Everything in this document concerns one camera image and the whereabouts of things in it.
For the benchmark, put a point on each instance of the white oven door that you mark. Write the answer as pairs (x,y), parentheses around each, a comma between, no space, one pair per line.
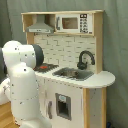
(45,98)

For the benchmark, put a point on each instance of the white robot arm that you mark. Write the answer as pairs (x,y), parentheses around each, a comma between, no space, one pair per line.
(20,85)

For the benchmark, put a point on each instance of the wooden toy kitchen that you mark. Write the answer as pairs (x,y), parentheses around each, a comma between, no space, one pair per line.
(73,93)

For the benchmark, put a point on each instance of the black toy faucet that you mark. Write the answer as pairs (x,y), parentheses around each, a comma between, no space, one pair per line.
(83,63)

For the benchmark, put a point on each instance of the grey toy sink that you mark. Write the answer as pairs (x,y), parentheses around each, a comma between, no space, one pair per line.
(73,74)

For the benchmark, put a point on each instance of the black toy stovetop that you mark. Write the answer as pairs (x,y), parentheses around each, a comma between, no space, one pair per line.
(45,67)

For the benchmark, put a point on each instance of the grey range hood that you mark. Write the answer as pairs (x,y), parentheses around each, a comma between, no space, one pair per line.
(40,26)

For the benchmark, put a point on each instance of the toy microwave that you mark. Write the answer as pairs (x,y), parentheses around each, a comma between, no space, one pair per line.
(74,23)

